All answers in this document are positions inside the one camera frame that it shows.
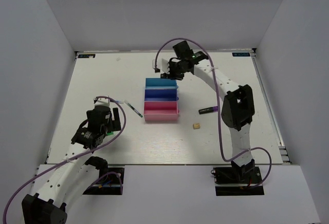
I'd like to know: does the black highlighter purple cap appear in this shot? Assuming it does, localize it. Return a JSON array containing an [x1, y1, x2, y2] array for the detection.
[[198, 106, 218, 115]]

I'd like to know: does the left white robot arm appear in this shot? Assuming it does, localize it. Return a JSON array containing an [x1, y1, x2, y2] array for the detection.
[[22, 105, 121, 223]]

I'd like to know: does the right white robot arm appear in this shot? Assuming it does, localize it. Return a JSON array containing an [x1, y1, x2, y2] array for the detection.
[[152, 38, 255, 182]]

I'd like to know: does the light blue bin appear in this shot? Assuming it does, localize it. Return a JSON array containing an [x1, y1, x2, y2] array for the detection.
[[145, 78, 178, 89]]

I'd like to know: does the dark blue bin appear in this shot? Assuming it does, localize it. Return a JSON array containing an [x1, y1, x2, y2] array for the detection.
[[144, 89, 178, 101]]

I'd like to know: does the green gel pen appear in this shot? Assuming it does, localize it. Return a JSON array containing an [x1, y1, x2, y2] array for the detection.
[[124, 100, 143, 118]]

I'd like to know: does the pink bin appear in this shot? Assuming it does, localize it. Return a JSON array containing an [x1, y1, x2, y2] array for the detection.
[[143, 101, 179, 122]]

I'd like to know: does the small tan eraser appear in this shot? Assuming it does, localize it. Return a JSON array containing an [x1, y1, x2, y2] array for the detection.
[[193, 123, 200, 129]]

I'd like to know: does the right corner label sticker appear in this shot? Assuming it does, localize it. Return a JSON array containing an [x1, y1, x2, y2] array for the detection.
[[232, 52, 250, 57]]

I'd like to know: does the corner label sticker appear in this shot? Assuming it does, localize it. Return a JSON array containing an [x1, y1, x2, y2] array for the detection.
[[232, 52, 250, 57], [78, 54, 96, 59]]

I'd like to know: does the left corner label sticker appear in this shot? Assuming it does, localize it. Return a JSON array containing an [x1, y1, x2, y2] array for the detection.
[[78, 54, 96, 59]]

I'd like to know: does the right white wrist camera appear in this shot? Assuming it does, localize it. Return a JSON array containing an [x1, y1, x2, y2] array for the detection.
[[152, 59, 170, 74]]

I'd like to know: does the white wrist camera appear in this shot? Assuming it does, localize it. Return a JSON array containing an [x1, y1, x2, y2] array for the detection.
[[152, 59, 170, 74], [94, 96, 111, 107]]

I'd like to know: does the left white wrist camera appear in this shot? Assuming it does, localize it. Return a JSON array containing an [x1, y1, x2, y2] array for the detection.
[[94, 96, 111, 107]]

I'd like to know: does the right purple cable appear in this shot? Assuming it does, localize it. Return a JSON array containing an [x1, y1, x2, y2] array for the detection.
[[156, 38, 272, 189]]

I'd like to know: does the purple cable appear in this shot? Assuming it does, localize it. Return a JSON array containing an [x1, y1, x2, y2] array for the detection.
[[156, 38, 272, 189], [4, 95, 127, 221]]

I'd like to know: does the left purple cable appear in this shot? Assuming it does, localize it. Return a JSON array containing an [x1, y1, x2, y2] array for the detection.
[[4, 95, 127, 221]]

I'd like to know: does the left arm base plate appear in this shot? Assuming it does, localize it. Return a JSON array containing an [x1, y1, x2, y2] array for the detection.
[[83, 166, 125, 196]]

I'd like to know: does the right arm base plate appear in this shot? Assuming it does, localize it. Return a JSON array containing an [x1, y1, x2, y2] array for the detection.
[[211, 166, 265, 196]]

